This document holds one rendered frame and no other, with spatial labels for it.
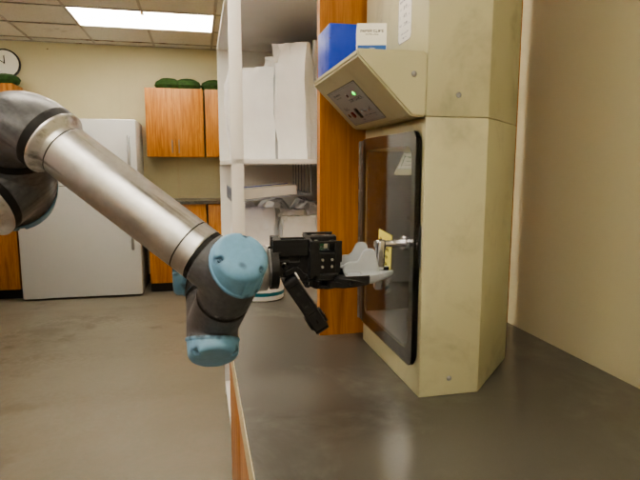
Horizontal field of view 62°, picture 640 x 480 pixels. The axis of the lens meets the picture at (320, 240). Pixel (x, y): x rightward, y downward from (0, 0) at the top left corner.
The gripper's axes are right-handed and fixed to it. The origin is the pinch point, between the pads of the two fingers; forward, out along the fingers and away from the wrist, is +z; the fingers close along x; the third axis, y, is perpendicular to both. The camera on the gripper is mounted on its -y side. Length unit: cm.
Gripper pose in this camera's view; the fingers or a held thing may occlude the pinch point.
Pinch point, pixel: (383, 274)
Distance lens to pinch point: 93.8
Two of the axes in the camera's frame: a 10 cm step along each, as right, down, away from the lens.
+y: 0.2, -9.7, -2.4
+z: 9.7, -0.3, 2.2
